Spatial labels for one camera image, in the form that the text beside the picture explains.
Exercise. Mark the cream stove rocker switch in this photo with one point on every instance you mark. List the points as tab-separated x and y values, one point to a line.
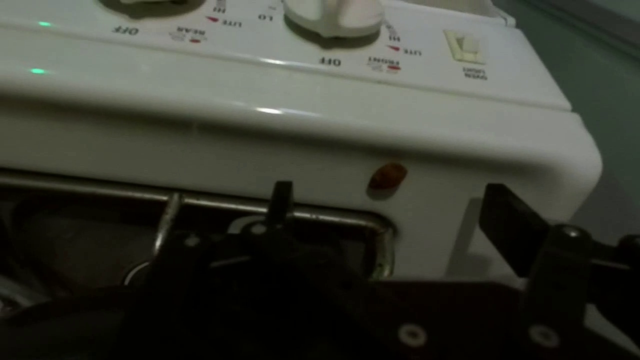
462	47

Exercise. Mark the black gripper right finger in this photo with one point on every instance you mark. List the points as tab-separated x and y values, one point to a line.
513	223

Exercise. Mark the white GE gas stove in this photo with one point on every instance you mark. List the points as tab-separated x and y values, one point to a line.
267	126

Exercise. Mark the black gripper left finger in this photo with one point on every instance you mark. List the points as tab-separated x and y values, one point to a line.
280	203

